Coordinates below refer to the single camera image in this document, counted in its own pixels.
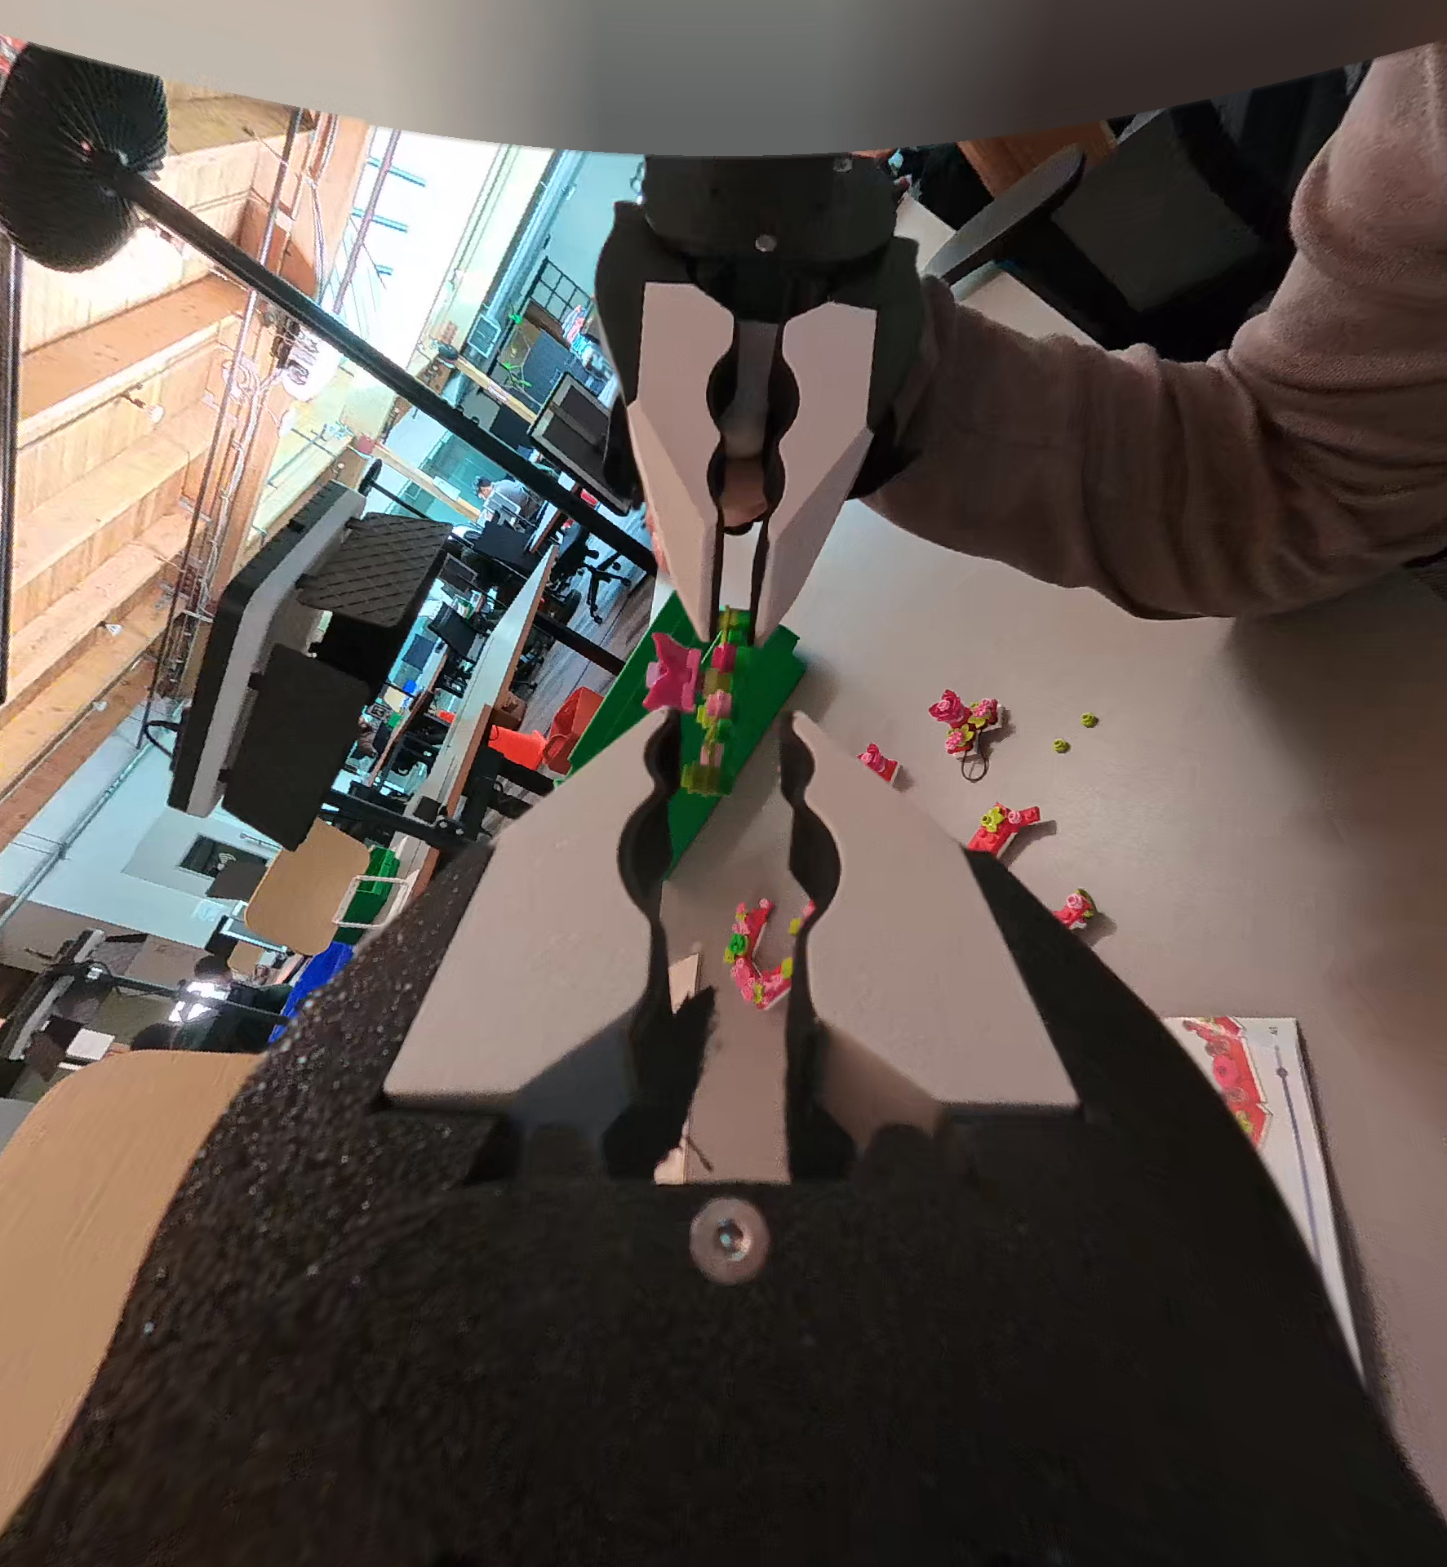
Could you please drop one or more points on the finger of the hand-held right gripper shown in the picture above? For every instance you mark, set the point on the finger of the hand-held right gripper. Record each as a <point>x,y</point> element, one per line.
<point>823,429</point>
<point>671,429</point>

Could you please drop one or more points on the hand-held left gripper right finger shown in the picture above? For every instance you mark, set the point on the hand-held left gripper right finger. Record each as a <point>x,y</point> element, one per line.
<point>930,979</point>

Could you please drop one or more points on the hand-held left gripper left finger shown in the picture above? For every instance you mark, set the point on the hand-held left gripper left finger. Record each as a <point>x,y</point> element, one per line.
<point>515,968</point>

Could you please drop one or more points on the green lego baseplate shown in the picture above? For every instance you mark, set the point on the green lego baseplate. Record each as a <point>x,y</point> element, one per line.
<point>757,686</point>

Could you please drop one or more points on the pink and green lego strip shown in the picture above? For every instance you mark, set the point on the pink and green lego strip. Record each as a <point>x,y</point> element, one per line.
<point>712,716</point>

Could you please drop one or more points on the person's right forearm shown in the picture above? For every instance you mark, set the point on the person's right forearm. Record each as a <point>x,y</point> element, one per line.
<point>1163,464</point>

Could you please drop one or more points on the small pink lego piece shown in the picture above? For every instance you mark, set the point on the small pink lego piece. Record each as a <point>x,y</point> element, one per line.
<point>878,763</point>
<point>1075,908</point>

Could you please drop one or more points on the red curved lego segment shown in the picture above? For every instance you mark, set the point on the red curved lego segment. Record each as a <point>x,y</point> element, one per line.
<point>1002,833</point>

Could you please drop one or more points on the pink curved lego segment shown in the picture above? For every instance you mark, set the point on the pink curved lego segment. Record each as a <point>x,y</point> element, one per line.
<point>757,973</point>

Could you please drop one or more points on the pink lego flower cluster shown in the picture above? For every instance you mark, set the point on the pink lego flower cluster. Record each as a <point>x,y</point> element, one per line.
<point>962,722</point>

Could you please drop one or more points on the white lego instruction booklet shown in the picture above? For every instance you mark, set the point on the white lego instruction booklet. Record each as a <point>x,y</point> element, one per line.
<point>1293,1101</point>

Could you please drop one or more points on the black computer monitor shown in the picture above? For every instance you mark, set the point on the black computer monitor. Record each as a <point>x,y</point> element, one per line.
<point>575,429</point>

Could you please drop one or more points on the green storage bin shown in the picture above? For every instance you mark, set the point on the green storage bin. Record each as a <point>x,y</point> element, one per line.
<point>368,906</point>

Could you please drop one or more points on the blue storage bin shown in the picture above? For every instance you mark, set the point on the blue storage bin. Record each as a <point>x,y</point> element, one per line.
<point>312,979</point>

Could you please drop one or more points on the wooden chair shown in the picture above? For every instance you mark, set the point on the wooden chair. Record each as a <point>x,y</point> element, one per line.
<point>306,900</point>

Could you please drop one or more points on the orange plastic object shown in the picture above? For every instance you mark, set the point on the orange plastic object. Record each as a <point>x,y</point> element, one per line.
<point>517,742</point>

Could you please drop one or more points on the red chair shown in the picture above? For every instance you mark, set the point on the red chair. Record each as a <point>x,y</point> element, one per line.
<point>575,716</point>

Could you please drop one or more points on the long white desk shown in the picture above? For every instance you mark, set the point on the long white desk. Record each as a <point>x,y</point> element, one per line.
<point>490,697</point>

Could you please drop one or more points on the black metal pole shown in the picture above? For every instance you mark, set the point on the black metal pole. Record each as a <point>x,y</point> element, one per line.
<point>344,331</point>

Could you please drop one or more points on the black and white machine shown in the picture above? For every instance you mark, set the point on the black and white machine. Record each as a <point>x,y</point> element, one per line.
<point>306,662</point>

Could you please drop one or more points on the black office chair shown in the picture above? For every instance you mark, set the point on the black office chair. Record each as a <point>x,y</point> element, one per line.
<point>1144,233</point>

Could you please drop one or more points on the black round ribbed lamp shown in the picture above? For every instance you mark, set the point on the black round ribbed lamp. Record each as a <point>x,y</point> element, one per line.
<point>73,160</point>

